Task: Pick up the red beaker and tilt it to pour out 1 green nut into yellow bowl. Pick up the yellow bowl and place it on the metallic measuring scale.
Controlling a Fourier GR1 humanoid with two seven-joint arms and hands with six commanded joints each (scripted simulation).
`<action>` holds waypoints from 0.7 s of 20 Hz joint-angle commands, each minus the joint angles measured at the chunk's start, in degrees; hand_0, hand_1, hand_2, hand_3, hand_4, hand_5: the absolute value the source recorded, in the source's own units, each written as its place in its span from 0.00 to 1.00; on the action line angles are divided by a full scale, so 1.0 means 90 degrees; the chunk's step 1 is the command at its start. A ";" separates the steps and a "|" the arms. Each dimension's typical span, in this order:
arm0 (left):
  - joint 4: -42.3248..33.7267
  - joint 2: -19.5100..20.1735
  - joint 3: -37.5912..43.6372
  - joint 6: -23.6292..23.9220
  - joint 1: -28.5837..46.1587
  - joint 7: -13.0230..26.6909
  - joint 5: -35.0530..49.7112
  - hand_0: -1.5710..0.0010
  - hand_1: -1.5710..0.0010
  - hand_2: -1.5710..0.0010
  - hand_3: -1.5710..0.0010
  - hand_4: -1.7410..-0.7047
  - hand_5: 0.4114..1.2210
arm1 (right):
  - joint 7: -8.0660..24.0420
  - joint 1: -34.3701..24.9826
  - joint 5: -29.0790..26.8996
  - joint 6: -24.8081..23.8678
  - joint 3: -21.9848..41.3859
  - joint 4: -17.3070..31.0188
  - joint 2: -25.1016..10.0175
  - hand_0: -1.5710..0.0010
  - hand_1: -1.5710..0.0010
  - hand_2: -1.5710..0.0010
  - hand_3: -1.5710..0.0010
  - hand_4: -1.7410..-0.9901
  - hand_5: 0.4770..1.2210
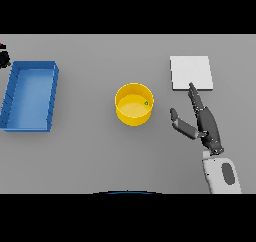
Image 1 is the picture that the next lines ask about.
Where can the right light grey robot arm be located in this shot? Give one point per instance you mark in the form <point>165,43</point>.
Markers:
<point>218,176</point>

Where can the green nut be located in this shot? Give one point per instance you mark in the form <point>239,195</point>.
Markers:
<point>146,103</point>

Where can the yellow bowl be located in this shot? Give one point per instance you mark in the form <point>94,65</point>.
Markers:
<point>134,105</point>

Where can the blue tray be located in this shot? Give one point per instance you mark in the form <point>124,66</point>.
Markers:
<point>30,96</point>

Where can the pale square scale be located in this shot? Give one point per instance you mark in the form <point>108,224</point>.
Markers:
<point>191,72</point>

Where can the right dark grey robot hand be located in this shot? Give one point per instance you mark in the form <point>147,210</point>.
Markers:
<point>208,123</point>

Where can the left dark grey robot hand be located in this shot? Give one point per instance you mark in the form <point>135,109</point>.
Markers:
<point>4,59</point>

